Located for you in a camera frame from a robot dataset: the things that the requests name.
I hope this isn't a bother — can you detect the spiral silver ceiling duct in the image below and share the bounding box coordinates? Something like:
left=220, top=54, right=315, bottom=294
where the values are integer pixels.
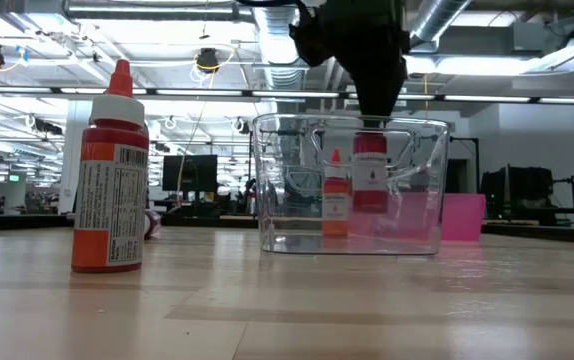
left=409, top=0, right=473, bottom=56

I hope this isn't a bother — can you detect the small orange colouring bottle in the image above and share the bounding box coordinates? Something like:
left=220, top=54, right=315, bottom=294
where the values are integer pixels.
left=70, top=58, right=151, bottom=274
left=321, top=148, right=352, bottom=238

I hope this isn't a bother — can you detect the pink plastic tray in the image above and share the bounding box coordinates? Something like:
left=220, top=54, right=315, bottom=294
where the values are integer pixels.
left=346, top=192, right=487, bottom=243

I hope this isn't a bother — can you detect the black machine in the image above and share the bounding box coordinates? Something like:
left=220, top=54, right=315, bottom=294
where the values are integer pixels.
left=481, top=166, right=574, bottom=226

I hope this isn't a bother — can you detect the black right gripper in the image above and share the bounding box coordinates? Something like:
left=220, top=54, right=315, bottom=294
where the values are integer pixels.
left=289, top=0, right=412, bottom=129

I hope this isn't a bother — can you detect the ceiling light rail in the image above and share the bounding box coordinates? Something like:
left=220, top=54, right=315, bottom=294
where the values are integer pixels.
left=0, top=85, right=574, bottom=105

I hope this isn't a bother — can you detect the ribbed silver ceiling duct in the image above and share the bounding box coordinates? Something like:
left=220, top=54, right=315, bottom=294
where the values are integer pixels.
left=254, top=0, right=309, bottom=91

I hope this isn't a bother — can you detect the black computer monitor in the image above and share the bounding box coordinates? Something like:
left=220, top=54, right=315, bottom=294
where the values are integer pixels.
left=161, top=154, right=219, bottom=193

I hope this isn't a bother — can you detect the clear plastic bin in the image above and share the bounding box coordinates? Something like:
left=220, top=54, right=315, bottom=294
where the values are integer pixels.
left=251, top=113, right=451, bottom=256

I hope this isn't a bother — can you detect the black door frame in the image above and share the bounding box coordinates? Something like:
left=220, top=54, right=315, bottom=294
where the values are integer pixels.
left=445, top=137, right=482, bottom=195

